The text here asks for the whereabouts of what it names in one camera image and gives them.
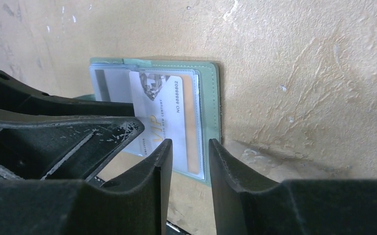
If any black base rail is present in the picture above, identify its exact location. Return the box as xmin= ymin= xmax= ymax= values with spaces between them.
xmin=165 ymin=221 xmax=190 ymax=235

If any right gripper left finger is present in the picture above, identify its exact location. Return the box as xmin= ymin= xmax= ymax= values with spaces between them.
xmin=0 ymin=139 xmax=173 ymax=235

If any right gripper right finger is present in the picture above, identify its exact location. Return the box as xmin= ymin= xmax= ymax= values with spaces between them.
xmin=209 ymin=139 xmax=377 ymax=235

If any green card holder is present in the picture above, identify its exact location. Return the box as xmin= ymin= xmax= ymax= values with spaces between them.
xmin=89 ymin=57 xmax=221 ymax=185

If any white VIP card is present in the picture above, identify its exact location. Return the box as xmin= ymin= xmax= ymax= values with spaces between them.
xmin=125 ymin=71 xmax=188 ymax=172

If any gold credit card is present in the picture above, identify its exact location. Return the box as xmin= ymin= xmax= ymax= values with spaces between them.
xmin=179 ymin=74 xmax=200 ymax=174

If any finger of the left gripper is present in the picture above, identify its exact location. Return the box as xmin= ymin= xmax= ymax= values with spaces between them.
xmin=0 ymin=70 xmax=135 ymax=117
xmin=0 ymin=109 xmax=144 ymax=181

